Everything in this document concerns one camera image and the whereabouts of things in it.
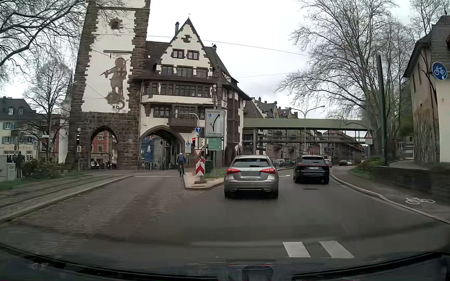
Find cycle path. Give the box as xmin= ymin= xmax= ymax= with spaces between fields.
xmin=330 ymin=169 xmax=450 ymax=233

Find grey asphalt road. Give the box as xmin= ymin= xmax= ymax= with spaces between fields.
xmin=0 ymin=165 xmax=450 ymax=270

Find road markings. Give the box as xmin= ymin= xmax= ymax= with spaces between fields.
xmin=134 ymin=168 xmax=355 ymax=259

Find bare tree branches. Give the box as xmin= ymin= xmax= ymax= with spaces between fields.
xmin=0 ymin=0 xmax=124 ymax=94

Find large bare tree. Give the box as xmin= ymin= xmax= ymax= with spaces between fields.
xmin=277 ymin=0 xmax=417 ymax=158

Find red building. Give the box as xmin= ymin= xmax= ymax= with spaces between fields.
xmin=91 ymin=131 xmax=111 ymax=164

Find low dark stone wall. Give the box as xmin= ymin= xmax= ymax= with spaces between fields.
xmin=373 ymin=165 xmax=450 ymax=204

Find grey-roofed pale building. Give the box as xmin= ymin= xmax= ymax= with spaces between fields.
xmin=0 ymin=97 xmax=42 ymax=161

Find overhead wires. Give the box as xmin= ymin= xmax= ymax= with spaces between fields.
xmin=53 ymin=32 xmax=311 ymax=102

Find row of buildings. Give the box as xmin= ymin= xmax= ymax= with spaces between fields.
xmin=243 ymin=97 xmax=366 ymax=164

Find gabled gatehouse building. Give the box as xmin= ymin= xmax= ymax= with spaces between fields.
xmin=134 ymin=17 xmax=252 ymax=170

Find black car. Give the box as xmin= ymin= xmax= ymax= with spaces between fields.
xmin=293 ymin=155 xmax=330 ymax=184

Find large white direction sign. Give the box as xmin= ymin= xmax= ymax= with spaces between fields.
xmin=204 ymin=109 xmax=226 ymax=138

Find car's own bonnet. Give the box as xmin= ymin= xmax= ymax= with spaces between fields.
xmin=0 ymin=236 xmax=450 ymax=281

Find bush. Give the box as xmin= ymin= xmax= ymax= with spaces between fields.
xmin=23 ymin=159 xmax=73 ymax=180

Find cobbled tram track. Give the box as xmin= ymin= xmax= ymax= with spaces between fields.
xmin=0 ymin=172 xmax=135 ymax=232

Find cream house with tiled roof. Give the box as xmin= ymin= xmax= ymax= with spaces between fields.
xmin=403 ymin=12 xmax=450 ymax=164

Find tall dark pole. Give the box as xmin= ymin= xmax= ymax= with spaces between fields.
xmin=376 ymin=54 xmax=389 ymax=166

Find stone gate tower with mural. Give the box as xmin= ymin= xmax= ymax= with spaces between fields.
xmin=66 ymin=0 xmax=151 ymax=170

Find traffic light with give-way sign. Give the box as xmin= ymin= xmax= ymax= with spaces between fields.
xmin=191 ymin=126 xmax=204 ymax=161

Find silver car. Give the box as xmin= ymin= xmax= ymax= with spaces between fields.
xmin=224 ymin=155 xmax=279 ymax=199

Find green footbridge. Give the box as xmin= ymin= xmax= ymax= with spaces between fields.
xmin=243 ymin=118 xmax=369 ymax=156

